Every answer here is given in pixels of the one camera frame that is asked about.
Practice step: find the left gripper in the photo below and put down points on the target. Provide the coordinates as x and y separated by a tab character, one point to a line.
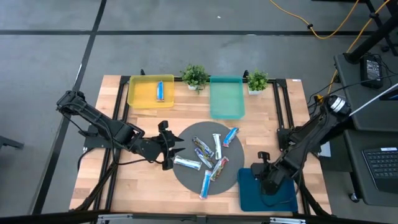
152	147

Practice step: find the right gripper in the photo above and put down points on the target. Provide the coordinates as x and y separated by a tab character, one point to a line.
270	177

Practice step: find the blue granola bar silver seam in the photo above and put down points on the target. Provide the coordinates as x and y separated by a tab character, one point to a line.
187	162

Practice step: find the dark blue green granola bar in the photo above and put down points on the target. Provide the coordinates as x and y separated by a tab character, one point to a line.
202	146

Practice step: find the white striped snack packet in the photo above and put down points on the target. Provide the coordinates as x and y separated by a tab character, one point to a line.
202	157

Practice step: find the silver green granola bar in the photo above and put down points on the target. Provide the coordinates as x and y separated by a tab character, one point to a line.
217	147

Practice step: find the green red granola bar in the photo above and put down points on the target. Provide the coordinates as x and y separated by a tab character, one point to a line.
219	168

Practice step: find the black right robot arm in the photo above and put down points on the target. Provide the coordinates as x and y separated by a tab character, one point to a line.
311	133

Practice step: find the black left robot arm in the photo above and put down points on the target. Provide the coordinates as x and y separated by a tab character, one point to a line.
93	116

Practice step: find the dark blue bin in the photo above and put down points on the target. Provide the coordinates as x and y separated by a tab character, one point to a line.
248	199

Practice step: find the round grey woven placemat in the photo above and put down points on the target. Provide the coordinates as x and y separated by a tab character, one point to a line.
186	179

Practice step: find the yellow translucent plastic bin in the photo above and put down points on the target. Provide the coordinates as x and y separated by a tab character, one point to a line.
143	93

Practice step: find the teal translucent plastic bin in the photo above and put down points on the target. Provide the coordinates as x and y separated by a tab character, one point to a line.
227	99

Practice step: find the large-leaf potted plant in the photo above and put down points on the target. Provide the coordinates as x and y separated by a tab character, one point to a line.
195	76

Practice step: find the small-leaf potted plant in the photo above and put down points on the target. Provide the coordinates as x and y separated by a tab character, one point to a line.
257	81

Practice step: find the black side desk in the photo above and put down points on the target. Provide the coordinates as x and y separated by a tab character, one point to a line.
357	118

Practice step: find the black keyboard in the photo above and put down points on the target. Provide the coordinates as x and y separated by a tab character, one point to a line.
382	165

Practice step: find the black power adapter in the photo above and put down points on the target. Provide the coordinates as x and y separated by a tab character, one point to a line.
371	70

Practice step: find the black stand legs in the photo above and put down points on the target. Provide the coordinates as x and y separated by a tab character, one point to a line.
373	37

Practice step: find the black aluminium table frame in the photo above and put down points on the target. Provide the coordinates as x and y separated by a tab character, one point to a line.
124	80

